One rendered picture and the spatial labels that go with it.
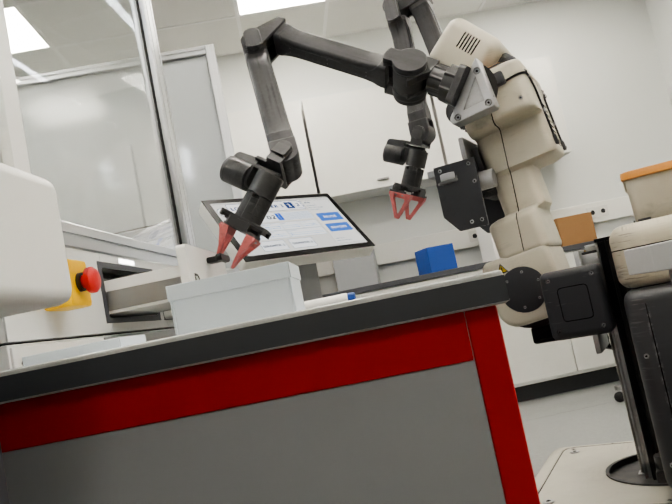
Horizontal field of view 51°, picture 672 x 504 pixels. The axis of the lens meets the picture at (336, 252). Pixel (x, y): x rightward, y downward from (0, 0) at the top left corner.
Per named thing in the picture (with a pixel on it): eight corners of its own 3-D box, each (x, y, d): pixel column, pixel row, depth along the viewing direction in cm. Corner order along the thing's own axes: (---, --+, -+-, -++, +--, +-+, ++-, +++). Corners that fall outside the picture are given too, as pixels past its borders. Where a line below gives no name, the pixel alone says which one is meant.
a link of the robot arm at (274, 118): (261, 24, 165) (269, 62, 174) (237, 30, 165) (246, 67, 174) (299, 149, 140) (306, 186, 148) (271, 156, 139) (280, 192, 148)
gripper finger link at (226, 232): (211, 257, 144) (232, 217, 145) (241, 273, 144) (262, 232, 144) (202, 253, 138) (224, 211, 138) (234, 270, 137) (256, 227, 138)
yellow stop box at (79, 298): (97, 305, 109) (89, 259, 110) (76, 305, 102) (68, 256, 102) (66, 311, 109) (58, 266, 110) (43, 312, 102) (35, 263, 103)
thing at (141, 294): (221, 299, 150) (216, 271, 151) (186, 298, 125) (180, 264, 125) (44, 336, 153) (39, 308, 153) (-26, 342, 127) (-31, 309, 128)
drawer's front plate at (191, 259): (232, 304, 152) (223, 255, 153) (195, 304, 123) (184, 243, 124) (224, 306, 152) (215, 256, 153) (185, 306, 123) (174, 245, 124)
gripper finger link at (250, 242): (214, 259, 144) (235, 219, 145) (244, 275, 144) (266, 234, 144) (206, 255, 138) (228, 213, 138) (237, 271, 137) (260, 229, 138)
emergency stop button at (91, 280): (105, 291, 107) (101, 266, 108) (94, 291, 103) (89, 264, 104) (86, 295, 108) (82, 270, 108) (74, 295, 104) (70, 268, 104)
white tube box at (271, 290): (307, 311, 78) (298, 265, 79) (298, 311, 69) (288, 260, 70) (196, 334, 79) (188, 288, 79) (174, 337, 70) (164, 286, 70)
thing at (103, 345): (147, 345, 94) (145, 333, 95) (121, 350, 86) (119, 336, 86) (57, 364, 95) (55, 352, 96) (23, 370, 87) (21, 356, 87)
